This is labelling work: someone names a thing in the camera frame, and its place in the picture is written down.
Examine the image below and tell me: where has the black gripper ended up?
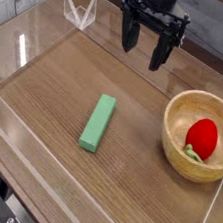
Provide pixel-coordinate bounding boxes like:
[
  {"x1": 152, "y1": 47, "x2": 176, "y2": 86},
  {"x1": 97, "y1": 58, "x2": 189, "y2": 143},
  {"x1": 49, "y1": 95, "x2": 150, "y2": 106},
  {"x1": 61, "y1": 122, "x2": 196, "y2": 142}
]
[{"x1": 121, "y1": 0, "x2": 191, "y2": 71}]

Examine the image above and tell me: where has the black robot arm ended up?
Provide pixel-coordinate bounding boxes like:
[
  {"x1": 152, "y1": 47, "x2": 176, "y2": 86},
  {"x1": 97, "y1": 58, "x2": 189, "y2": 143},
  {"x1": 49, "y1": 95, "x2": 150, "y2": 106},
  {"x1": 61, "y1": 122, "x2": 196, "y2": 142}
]
[{"x1": 121, "y1": 0, "x2": 191, "y2": 71}]

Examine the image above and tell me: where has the light wooden bowl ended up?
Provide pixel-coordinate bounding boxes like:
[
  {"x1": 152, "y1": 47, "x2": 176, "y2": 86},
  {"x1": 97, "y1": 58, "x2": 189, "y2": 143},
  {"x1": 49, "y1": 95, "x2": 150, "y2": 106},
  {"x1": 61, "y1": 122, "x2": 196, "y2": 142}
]
[{"x1": 161, "y1": 90, "x2": 223, "y2": 184}]

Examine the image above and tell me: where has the green rectangular block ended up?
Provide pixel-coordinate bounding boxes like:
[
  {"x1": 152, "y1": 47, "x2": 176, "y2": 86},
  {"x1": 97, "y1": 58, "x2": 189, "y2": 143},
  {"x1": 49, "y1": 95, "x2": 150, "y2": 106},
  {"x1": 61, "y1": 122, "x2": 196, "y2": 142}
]
[{"x1": 78, "y1": 94, "x2": 116, "y2": 152}]

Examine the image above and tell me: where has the red plush strawberry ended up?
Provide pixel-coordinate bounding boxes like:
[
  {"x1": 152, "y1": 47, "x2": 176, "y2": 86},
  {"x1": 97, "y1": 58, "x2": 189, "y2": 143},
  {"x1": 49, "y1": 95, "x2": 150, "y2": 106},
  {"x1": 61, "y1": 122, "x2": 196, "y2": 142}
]
[{"x1": 184, "y1": 118, "x2": 218, "y2": 162}]

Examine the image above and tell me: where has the clear acrylic corner bracket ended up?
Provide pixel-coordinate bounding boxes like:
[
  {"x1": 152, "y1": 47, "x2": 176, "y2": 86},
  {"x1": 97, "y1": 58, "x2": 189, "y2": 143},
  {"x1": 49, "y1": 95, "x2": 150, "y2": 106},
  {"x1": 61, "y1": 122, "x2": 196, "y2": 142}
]
[{"x1": 63, "y1": 0, "x2": 97, "y2": 30}]

